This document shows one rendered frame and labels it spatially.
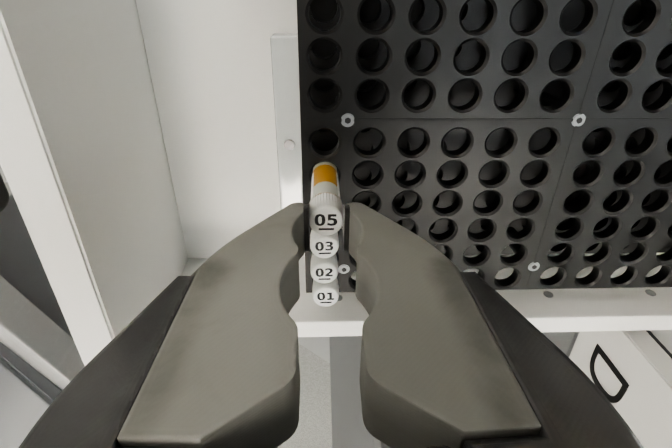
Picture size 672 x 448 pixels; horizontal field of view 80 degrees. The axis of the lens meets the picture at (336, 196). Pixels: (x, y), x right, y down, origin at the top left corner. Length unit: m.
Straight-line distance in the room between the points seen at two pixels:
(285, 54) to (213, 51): 0.04
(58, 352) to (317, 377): 1.29
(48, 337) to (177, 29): 0.39
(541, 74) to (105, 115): 0.17
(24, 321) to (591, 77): 0.52
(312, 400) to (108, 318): 1.67
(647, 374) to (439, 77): 0.26
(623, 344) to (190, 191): 0.31
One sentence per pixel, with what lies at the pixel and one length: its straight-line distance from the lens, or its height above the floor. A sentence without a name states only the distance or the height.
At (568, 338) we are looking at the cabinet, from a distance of 0.46.
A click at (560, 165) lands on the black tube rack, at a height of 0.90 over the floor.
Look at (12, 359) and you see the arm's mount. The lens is 0.54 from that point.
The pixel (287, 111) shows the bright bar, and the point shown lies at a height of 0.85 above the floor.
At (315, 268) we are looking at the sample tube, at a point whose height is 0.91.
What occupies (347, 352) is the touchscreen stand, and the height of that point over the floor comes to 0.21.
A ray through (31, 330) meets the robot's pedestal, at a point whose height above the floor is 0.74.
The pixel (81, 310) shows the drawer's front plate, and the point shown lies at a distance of 0.20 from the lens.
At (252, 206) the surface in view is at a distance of 0.25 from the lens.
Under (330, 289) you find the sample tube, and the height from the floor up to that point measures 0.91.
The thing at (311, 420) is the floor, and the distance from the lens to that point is 1.96.
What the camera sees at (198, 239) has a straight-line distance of 0.27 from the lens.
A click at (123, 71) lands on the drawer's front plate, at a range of 0.21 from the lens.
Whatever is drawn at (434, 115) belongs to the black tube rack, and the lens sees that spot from 0.17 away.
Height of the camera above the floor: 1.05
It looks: 62 degrees down
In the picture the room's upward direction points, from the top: 176 degrees clockwise
